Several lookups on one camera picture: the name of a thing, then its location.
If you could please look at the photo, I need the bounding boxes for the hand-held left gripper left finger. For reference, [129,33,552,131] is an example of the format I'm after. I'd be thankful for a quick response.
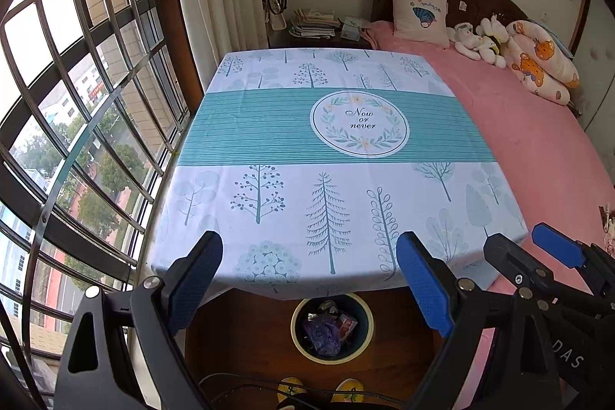
[53,230,224,410]

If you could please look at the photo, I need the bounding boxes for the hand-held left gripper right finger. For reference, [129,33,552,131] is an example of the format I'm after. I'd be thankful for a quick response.
[396,231,565,410]

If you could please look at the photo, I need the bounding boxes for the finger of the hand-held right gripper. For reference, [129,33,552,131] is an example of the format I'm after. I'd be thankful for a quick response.
[531,222,615,296]
[483,234,602,320]

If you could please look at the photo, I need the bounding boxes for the round trash bin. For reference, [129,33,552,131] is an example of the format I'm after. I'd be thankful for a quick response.
[291,292,374,365]

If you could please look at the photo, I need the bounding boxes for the pink bed sheet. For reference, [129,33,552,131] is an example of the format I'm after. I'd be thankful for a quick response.
[362,21,615,410]

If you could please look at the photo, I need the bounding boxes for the yellow slipper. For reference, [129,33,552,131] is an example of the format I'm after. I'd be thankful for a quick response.
[334,378,369,406]
[278,376,306,404]

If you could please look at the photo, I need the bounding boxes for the tree printed tablecloth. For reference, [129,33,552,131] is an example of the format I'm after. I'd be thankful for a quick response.
[146,47,529,300]

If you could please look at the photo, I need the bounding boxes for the bear printed pillow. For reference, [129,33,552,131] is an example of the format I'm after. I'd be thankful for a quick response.
[505,20,580,106]

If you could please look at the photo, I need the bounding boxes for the window grille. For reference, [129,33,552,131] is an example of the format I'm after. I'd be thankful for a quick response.
[0,0,207,396]

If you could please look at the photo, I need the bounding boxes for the white plush toy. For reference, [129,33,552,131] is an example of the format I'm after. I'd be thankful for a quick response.
[475,13,510,69]

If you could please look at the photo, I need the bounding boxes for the white plush rabbit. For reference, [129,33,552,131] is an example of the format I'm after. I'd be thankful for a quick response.
[449,22,486,60]

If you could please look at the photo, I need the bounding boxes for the dark wooden headboard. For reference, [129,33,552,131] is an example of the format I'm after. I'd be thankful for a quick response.
[370,0,529,37]

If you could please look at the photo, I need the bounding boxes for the small pale box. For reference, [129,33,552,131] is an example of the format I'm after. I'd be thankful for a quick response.
[340,18,362,42]

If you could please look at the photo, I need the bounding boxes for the dark wooden nightstand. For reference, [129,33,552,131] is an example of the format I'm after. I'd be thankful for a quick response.
[269,33,372,51]

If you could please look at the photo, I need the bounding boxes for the white embroidered cushion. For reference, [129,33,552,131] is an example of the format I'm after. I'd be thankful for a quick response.
[390,0,450,48]

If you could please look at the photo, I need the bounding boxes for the cream curtain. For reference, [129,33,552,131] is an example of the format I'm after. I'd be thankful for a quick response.
[168,0,270,98]

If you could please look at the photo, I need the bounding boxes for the stack of books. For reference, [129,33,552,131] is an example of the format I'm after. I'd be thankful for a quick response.
[288,9,339,40]

